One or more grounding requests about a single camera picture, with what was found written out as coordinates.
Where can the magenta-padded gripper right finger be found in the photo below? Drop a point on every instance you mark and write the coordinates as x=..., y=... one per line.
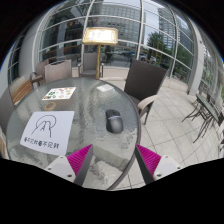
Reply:
x=150, y=160

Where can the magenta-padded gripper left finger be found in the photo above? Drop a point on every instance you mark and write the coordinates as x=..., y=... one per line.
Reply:
x=77, y=161

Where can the black computer mouse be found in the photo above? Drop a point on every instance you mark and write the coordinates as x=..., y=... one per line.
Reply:
x=114, y=122

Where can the white mouse pad with drawing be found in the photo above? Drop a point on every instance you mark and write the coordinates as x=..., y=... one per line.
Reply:
x=48, y=133

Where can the colourful picture menu card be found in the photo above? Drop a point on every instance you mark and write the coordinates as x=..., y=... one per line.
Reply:
x=59, y=93

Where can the black metal folding furniture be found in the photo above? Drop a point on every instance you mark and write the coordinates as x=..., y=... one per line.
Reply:
x=208, y=110

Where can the dark brown wicker chair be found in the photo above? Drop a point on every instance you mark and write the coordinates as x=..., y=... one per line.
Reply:
x=143, y=80

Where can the dark grey wicker chair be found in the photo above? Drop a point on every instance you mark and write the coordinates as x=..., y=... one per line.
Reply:
x=5, y=110

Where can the wooden slatted bench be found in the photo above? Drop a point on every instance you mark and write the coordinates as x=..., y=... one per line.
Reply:
x=21, y=90

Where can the grey-brown wicker chair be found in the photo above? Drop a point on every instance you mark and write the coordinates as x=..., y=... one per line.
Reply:
x=58, y=70

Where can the grey wicker armchair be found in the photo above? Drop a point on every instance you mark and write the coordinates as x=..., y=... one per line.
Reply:
x=90, y=63

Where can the brown wicker armchair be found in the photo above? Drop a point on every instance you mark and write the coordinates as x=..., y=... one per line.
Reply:
x=40, y=68

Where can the gold framed menu stand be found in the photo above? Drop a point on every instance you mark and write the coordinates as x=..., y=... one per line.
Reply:
x=100, y=36

